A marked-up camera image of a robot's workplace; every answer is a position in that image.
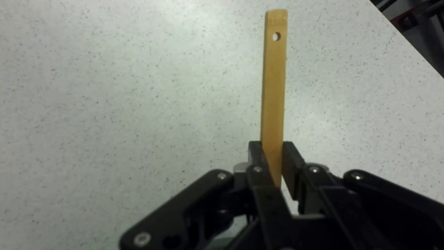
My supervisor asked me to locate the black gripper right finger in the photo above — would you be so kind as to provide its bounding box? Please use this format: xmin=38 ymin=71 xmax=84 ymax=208
xmin=281 ymin=140 xmax=444 ymax=250

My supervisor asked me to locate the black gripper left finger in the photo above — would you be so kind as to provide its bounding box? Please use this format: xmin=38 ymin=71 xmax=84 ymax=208
xmin=118 ymin=140 xmax=297 ymax=250

